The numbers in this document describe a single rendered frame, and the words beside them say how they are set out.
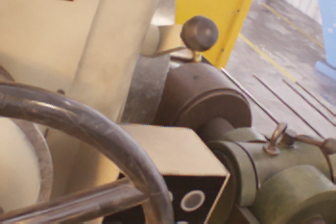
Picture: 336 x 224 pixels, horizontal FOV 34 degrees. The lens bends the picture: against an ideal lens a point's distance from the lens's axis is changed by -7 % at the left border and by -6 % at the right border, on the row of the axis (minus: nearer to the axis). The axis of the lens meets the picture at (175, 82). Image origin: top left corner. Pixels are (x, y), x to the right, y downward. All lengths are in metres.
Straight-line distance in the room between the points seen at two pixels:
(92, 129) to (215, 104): 0.69
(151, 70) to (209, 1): 2.88
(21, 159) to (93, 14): 0.18
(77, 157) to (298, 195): 0.34
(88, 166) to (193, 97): 0.42
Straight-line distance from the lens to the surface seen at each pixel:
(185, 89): 1.08
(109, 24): 0.65
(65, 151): 0.70
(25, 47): 0.62
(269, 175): 0.90
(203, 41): 0.64
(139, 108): 0.84
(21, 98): 0.37
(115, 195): 0.46
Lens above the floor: 1.65
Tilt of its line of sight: 20 degrees down
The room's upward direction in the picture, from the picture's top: 21 degrees clockwise
